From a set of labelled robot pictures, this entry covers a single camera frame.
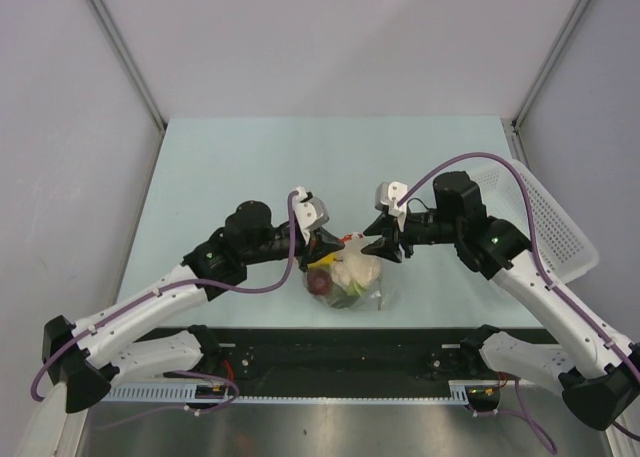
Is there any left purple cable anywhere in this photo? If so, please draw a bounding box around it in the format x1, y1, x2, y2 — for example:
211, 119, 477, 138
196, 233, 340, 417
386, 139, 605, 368
29, 190, 309, 431

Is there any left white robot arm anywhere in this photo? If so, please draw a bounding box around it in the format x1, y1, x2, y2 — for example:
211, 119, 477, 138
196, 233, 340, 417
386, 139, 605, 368
31, 191, 344, 414

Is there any white cauliflower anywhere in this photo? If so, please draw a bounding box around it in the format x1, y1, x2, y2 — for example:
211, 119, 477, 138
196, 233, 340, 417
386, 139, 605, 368
330, 248, 382, 295

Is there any green melon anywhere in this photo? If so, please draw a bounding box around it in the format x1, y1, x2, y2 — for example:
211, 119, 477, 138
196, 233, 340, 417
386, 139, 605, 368
325, 288, 360, 309

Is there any yellow pepper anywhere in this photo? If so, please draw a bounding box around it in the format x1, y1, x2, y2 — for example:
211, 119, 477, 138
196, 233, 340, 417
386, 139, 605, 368
308, 254, 336, 270

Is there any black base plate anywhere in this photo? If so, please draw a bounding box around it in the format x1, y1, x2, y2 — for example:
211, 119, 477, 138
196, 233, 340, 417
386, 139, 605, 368
162, 326, 521, 398

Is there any white plastic basket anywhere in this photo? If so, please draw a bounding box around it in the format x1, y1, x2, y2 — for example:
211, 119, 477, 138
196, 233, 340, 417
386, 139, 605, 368
468, 160, 599, 283

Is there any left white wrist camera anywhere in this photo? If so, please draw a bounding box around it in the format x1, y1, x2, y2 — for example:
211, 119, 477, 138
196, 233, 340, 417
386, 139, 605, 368
293, 186, 330, 244

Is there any dark red plum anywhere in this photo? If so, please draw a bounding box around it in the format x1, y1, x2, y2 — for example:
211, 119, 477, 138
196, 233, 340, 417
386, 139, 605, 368
306, 268, 333, 296

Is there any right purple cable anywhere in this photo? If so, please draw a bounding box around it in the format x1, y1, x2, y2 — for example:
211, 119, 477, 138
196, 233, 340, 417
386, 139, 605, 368
397, 151, 640, 453

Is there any clear zip top bag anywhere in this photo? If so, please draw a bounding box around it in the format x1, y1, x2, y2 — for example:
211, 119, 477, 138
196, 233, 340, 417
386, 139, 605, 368
302, 233, 400, 312

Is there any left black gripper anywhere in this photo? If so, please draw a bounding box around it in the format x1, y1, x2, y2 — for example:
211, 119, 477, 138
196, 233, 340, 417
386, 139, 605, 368
242, 226, 344, 271

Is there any purple cable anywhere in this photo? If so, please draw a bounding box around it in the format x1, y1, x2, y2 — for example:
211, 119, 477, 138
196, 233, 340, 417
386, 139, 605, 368
397, 151, 640, 453
29, 190, 309, 431

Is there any white cable duct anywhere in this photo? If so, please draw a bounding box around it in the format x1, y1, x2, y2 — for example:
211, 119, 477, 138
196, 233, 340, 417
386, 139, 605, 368
102, 382, 498, 406

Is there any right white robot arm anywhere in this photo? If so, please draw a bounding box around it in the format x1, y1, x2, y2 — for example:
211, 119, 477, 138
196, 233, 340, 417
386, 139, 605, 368
362, 171, 639, 431

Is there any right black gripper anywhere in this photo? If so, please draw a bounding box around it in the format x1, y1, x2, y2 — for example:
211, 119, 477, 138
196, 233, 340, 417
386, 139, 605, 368
361, 208, 461, 264

